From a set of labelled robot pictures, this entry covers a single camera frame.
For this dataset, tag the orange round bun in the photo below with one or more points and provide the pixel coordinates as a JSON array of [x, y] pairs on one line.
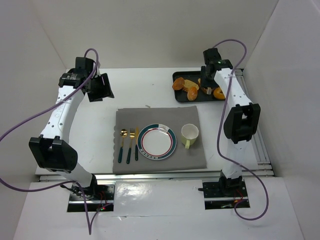
[[178, 84]]

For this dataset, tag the toast bread slice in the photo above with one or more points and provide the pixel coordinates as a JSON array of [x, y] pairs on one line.
[[203, 89]]

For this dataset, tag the light green mug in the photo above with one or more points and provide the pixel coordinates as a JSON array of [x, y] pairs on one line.
[[189, 134]]

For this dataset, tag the black rectangular tray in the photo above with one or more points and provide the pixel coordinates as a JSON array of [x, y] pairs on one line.
[[181, 95]]

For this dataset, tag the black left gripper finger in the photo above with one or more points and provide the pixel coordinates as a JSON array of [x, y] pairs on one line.
[[102, 83], [99, 97]]

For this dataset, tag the gold fork green handle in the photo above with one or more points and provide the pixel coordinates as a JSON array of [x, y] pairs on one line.
[[132, 135]]

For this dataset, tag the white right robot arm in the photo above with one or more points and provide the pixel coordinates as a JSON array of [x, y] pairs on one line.
[[240, 122]]

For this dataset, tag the metal tongs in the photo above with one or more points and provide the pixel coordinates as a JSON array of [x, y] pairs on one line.
[[208, 90]]

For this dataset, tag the gold knife green handle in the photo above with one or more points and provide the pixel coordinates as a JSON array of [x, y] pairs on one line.
[[136, 154]]

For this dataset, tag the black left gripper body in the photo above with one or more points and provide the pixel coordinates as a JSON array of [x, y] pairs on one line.
[[100, 87]]

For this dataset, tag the orange donut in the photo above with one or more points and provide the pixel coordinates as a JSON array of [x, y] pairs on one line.
[[218, 94]]

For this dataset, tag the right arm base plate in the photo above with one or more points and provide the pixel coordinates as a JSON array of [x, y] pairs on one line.
[[216, 199]]

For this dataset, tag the aluminium rail frame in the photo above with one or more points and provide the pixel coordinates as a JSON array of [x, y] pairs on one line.
[[92, 133]]

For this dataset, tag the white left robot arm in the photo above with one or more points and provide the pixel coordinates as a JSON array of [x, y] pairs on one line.
[[51, 148]]

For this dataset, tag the flat bread slice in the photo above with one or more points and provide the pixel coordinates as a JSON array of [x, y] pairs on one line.
[[189, 84]]

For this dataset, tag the gold spoon green handle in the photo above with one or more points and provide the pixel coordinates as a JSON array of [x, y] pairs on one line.
[[123, 134]]

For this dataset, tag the small orange bread roll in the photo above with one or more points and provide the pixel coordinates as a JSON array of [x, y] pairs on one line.
[[192, 93]]

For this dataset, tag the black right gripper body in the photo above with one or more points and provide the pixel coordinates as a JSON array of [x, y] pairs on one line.
[[205, 81]]

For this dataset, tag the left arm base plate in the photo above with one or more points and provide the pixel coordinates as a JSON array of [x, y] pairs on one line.
[[103, 200]]

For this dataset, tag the grey cloth placemat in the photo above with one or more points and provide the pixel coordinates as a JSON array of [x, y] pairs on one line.
[[181, 159]]

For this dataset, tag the white plate green red rim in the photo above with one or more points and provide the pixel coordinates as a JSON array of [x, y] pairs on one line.
[[156, 142]]

